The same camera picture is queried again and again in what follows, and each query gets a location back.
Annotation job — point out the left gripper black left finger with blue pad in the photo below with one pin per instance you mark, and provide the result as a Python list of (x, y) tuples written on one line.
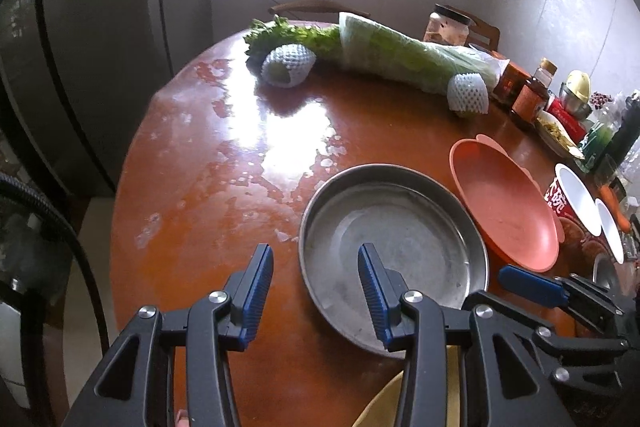
[(133, 385)]

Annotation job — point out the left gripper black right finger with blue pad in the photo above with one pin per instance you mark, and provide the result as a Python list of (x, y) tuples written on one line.
[(409, 321)]

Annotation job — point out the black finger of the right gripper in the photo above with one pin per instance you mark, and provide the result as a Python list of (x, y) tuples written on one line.
[(565, 346)]

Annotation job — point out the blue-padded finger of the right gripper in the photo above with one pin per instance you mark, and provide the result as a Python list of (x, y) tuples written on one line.
[(589, 304)]

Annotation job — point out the white bowl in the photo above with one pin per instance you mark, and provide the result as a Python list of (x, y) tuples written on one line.
[(579, 199), (610, 231)]

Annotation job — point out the orange plastic bowl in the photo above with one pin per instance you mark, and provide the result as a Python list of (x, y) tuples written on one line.
[(506, 203)]

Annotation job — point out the yellow scalloped plate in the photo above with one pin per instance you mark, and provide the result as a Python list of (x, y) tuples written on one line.
[(381, 410)]

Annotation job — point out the round metal pan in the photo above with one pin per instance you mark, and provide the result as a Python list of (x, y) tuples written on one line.
[(419, 228)]

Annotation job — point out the orange carrot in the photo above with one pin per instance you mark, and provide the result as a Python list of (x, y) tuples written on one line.
[(611, 201)]

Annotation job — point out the red printed paper cup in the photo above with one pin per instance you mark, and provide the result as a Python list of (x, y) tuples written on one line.
[(576, 235)]

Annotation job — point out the drinking glass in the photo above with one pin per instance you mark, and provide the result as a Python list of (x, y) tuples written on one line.
[(605, 172)]

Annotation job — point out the green drink bottle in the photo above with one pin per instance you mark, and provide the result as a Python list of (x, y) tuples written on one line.
[(599, 136)]

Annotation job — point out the black thermos flask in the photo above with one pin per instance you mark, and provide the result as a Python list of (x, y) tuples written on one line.
[(628, 133)]

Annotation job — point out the red packet box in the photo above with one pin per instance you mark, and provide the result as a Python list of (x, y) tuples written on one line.
[(571, 125)]

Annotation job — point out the plate of yellow food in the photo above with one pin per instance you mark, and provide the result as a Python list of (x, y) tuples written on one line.
[(555, 136)]

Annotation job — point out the brown sauce bottle yellow cap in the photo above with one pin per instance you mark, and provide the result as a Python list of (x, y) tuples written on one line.
[(534, 94)]

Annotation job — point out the steel bowl with yellow lid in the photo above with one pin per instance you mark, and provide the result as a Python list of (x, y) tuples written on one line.
[(575, 93)]

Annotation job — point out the red sauce jar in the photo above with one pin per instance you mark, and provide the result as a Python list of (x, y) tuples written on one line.
[(510, 83)]

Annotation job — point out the right foam-netted fruit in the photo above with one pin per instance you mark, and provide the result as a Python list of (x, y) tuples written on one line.
[(467, 94)]

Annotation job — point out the foam-netted fruit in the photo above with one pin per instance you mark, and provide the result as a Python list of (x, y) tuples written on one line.
[(467, 94), (288, 66)]

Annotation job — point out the clear jar black lid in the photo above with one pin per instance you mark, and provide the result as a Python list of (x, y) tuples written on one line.
[(447, 26)]

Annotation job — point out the wrapped napa cabbage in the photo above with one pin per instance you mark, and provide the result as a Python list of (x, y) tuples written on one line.
[(375, 49)]

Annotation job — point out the left foam-netted fruit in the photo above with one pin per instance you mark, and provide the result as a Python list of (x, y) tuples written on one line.
[(288, 66)]

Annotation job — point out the dark refrigerator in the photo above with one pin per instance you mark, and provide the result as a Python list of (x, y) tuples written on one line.
[(76, 79)]

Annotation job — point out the green leafy lettuce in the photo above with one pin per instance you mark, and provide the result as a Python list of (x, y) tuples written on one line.
[(264, 37)]

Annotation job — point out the curved wooden chair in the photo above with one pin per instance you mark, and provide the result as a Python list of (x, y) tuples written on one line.
[(313, 9)]

